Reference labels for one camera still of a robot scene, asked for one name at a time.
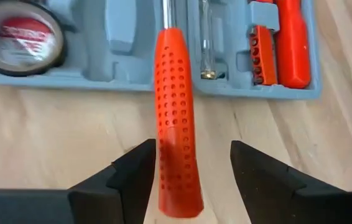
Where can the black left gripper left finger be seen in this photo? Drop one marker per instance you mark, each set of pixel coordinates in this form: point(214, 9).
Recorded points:
point(101, 202)

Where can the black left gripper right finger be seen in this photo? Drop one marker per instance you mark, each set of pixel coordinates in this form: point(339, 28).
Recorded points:
point(288, 202)

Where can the grey plastic tool case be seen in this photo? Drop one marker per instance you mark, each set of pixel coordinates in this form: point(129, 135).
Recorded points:
point(117, 68)

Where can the small red utility knife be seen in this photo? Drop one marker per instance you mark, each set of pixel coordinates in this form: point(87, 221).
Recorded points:
point(263, 56)

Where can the clear tester screwdriver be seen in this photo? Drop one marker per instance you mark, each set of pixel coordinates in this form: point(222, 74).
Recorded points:
point(207, 46)

